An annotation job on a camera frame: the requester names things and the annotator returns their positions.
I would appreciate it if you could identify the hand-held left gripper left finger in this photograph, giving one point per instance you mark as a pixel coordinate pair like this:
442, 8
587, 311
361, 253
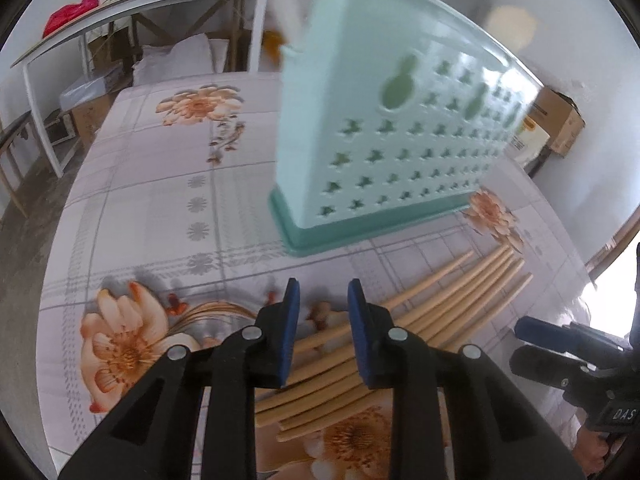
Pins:
289, 330

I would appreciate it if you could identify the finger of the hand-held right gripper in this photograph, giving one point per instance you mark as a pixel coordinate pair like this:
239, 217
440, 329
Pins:
540, 367
532, 329

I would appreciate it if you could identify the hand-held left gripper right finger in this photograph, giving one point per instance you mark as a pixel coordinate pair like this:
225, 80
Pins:
357, 330

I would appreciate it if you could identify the pile of wooden chopsticks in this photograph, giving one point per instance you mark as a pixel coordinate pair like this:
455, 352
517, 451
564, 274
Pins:
450, 300

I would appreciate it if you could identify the mint green utensil holder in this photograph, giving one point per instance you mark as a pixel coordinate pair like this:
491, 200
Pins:
350, 60

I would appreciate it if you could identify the person's right hand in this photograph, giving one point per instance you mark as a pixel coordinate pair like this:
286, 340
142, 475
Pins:
590, 452

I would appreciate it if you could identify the white and green rice bag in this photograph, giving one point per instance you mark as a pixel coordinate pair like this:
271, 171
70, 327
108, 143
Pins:
530, 135

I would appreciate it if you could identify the floral tablecloth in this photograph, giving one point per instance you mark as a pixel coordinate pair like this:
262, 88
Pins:
150, 185

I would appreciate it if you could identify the large cardboard box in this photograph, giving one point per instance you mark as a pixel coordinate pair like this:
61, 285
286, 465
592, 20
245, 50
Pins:
560, 120

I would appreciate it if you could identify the yellow bag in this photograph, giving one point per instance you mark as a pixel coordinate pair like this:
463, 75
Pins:
274, 45

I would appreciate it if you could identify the brown cardboard box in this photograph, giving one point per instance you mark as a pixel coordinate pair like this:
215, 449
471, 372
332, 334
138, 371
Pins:
92, 120

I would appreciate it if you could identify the white pillow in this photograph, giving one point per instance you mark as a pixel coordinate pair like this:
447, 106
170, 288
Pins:
170, 60

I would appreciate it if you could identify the small metal-edged case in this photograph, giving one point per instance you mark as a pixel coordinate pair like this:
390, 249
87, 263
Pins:
59, 127

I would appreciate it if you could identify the plastic covered box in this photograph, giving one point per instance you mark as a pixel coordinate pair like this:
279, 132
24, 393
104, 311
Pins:
82, 92

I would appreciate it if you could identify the wooden chair with dark seat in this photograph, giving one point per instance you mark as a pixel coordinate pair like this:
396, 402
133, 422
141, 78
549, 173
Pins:
12, 160

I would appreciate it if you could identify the red plastic bag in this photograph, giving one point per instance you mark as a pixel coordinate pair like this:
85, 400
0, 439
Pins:
70, 15

